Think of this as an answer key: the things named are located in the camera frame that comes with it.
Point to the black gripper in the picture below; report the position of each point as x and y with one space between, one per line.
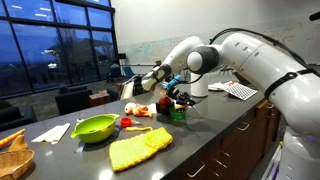
177 94

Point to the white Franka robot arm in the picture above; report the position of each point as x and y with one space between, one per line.
253 60

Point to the small green plastic bowl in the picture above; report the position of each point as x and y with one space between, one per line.
177 114

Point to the lime green mixing bowl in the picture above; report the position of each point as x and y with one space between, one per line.
95 128

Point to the white paper towel roll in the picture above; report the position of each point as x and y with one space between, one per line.
200 88

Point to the orange ball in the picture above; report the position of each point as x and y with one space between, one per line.
165 100

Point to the black cube block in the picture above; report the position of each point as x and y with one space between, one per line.
163 110

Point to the white paper stack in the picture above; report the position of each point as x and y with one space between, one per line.
218 86

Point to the orange white plush toy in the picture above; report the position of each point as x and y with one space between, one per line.
138 109

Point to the white computer keyboard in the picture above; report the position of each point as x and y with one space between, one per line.
240 91

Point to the dark open laptop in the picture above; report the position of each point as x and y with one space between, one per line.
239 77

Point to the grey jacket pile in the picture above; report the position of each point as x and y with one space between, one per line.
131 88

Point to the dark wood counter cabinet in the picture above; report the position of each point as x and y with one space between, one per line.
230 146

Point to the blue lounge chair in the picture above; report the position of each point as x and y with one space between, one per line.
129 71

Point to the small red measuring cup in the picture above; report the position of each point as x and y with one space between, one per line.
126 122

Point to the yellow knitted mitt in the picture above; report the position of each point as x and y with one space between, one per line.
138 148

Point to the distant person by window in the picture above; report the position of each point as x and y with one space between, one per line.
115 70

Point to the wooden side table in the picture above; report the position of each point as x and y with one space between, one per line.
99 98

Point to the dark blue sofa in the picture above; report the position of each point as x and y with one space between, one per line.
15 116
71 100

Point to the folded white paper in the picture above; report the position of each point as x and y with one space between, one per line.
51 132

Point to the tan wooden piece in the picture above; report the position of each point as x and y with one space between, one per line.
18 144

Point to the orange toy carrot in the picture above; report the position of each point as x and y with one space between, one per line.
11 137

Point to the wicker basket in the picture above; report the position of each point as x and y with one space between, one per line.
15 163

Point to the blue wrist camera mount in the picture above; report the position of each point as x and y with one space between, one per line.
173 81

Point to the large glass window wall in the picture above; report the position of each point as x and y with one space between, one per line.
33 50

